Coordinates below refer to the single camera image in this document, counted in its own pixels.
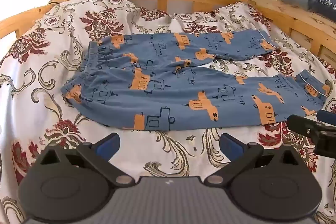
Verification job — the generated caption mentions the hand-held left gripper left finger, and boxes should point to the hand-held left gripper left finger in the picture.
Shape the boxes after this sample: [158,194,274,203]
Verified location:
[34,133,135,187]

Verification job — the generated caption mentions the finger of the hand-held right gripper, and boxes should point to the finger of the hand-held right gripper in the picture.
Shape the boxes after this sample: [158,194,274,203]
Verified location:
[316,109,336,126]
[286,114,336,159]

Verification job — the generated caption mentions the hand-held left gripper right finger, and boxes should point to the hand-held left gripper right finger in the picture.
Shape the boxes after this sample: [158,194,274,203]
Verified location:
[205,133,300,186]

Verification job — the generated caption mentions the blue pants with orange print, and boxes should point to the blue pants with orange print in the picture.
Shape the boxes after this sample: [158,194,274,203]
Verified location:
[61,31,332,132]

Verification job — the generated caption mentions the white floral bed blanket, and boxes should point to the white floral bed blanket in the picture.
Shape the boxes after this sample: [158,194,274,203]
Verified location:
[0,0,336,224]

